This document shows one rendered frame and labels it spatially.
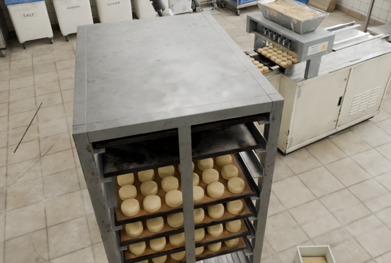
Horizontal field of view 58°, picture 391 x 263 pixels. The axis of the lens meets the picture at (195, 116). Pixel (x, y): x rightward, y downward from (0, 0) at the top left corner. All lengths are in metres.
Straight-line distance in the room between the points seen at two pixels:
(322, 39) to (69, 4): 4.09
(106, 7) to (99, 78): 5.11
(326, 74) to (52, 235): 2.54
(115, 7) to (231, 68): 5.17
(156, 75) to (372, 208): 2.58
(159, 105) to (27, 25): 5.29
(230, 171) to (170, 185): 0.19
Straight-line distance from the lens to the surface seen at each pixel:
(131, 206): 1.01
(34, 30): 6.07
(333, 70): 3.21
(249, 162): 1.02
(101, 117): 0.81
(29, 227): 3.16
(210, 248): 1.25
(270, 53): 3.18
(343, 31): 3.93
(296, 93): 3.00
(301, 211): 3.04
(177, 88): 0.88
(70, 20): 6.03
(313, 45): 2.88
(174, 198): 1.01
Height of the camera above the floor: 2.27
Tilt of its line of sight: 35 degrees down
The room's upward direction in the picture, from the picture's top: 2 degrees counter-clockwise
